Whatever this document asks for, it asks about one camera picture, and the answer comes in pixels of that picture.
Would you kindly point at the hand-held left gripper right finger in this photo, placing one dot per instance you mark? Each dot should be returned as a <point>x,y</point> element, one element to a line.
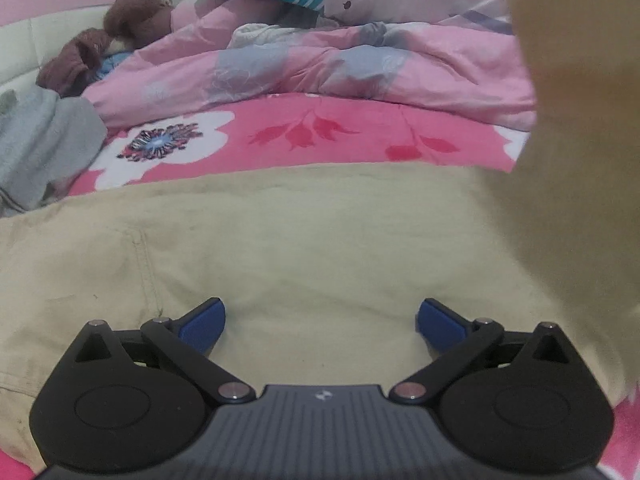
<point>440,327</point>

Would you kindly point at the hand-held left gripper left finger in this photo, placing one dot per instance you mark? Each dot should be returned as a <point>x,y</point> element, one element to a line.
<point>202,327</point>

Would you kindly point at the beige pants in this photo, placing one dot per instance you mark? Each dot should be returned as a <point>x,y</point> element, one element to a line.
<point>300,240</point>

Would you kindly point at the pink flower-print blanket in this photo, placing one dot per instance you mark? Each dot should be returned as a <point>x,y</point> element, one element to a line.
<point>350,130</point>

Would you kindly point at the grey garment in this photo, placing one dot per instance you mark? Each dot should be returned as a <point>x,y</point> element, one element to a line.
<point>45,145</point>

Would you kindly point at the pink floral quilt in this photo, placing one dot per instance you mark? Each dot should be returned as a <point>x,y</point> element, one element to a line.
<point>425,65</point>

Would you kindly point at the light blue cloth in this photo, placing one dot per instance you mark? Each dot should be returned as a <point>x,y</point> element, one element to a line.
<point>112,62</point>

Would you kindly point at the white knit cloth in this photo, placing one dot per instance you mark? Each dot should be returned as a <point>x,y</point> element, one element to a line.
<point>265,35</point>

